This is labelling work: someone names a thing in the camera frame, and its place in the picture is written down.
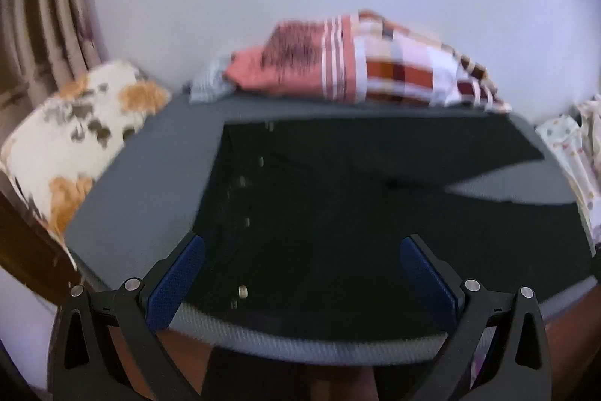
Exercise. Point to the patterned curtain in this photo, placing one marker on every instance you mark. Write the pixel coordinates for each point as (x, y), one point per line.
(42, 20)

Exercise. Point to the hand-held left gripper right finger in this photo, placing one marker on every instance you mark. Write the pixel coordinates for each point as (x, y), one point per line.
(429, 283)

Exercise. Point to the grey mesh mattress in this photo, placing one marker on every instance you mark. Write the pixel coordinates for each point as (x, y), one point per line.
(150, 175)

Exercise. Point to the floral pillow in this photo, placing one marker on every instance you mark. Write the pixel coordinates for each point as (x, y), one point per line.
(61, 133)

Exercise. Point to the white dotted cloth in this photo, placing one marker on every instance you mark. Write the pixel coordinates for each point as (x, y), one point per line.
(568, 142)

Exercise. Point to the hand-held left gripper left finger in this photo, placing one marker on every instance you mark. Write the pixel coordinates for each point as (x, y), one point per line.
(176, 279)

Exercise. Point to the pink patchwork blanket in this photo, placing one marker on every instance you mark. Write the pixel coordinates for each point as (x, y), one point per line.
(404, 67)

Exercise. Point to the wooden bed frame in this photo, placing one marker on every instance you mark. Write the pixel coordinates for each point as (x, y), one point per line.
(28, 250)

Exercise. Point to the grey striped cloth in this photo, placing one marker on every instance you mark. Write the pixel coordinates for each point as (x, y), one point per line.
(211, 81)

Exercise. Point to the black pants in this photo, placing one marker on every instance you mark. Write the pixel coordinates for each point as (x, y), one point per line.
(328, 218)

